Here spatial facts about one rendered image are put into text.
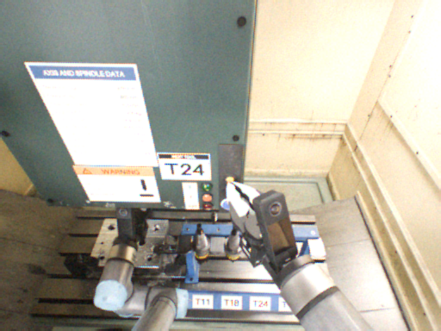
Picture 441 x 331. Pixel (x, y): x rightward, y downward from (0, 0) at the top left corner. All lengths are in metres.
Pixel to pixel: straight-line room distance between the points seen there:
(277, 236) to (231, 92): 0.23
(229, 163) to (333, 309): 0.29
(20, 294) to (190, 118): 1.41
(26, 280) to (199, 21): 1.54
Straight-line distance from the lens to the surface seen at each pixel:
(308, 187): 2.07
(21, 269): 1.77
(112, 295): 0.79
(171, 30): 0.42
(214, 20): 0.41
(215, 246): 0.96
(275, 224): 0.43
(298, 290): 0.44
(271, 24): 1.50
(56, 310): 1.37
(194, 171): 0.55
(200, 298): 1.18
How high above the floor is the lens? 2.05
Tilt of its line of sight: 45 degrees down
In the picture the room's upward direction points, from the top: straight up
